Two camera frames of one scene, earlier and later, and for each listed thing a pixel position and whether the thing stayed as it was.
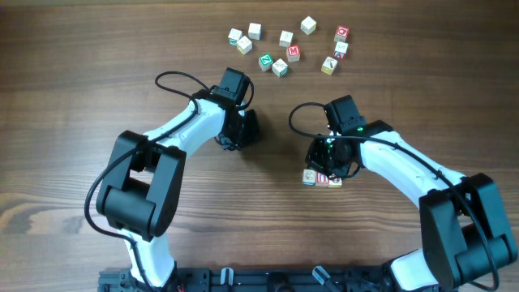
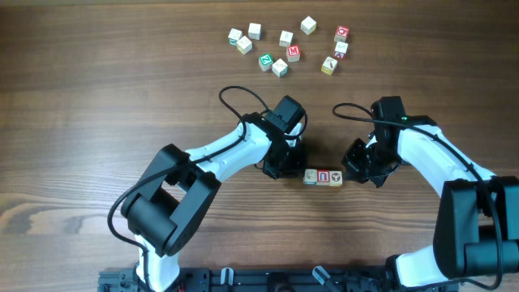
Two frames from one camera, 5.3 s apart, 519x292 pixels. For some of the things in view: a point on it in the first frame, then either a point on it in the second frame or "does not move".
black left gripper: x=228 y=143 → x=275 y=173
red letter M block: x=293 y=52 does not move
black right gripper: x=314 y=161 → x=352 y=168
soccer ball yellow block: x=336 y=182 does not move
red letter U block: x=322 y=180 does not move
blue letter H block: x=309 y=177 does not move
